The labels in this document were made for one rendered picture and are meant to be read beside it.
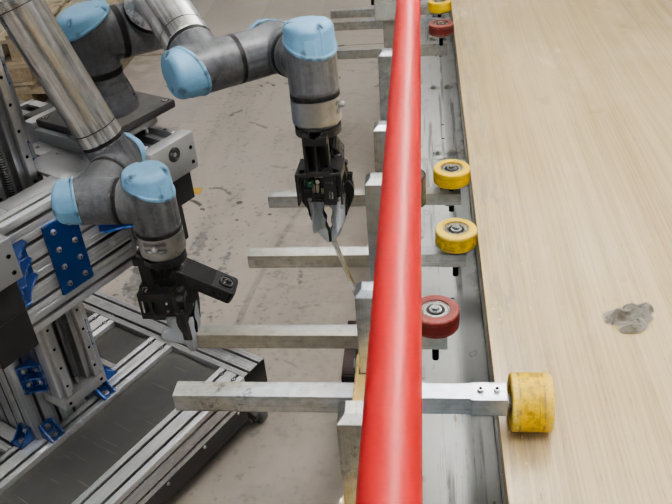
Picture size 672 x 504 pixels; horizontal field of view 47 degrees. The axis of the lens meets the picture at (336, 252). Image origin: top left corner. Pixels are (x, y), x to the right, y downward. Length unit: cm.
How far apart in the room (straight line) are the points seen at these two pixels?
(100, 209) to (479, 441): 78
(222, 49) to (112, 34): 63
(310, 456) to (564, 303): 116
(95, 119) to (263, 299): 165
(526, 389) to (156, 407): 136
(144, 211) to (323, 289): 173
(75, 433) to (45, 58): 120
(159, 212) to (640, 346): 77
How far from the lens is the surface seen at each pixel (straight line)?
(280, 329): 137
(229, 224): 337
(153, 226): 125
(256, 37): 121
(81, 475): 214
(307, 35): 112
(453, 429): 151
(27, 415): 219
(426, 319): 129
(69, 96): 134
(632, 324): 131
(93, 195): 127
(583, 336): 129
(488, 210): 159
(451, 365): 164
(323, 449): 232
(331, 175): 118
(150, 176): 122
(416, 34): 23
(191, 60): 117
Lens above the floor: 172
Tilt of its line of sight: 34 degrees down
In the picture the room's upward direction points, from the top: 5 degrees counter-clockwise
